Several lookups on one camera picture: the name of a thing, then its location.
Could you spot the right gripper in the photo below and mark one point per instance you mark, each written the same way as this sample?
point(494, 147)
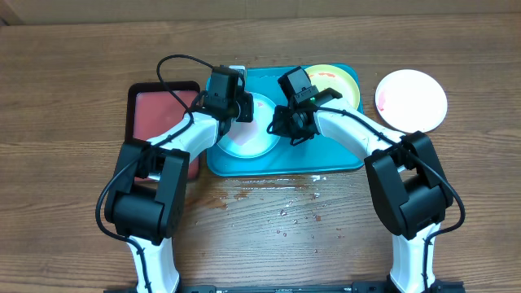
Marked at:
point(286, 130)

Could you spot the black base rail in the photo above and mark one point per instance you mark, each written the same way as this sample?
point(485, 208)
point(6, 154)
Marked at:
point(356, 287)

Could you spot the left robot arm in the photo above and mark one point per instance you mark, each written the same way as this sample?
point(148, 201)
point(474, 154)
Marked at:
point(143, 202)

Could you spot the black tray with red water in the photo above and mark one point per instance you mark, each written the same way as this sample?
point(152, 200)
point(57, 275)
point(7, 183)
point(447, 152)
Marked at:
point(152, 110)

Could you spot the light blue plate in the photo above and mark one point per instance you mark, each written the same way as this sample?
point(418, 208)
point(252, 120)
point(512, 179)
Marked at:
point(251, 140)

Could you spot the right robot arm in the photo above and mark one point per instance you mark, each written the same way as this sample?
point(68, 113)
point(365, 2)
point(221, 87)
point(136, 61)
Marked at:
point(409, 191)

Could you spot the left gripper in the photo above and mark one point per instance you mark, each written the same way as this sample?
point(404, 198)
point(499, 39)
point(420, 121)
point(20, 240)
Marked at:
point(248, 102)

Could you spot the teal plastic tray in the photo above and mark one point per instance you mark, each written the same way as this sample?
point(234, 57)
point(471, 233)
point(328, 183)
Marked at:
point(316, 155)

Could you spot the yellow-green plate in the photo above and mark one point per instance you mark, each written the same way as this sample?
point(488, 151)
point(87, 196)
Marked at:
point(325, 76)

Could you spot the white plate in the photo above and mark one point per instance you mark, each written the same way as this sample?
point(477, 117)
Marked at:
point(409, 100)

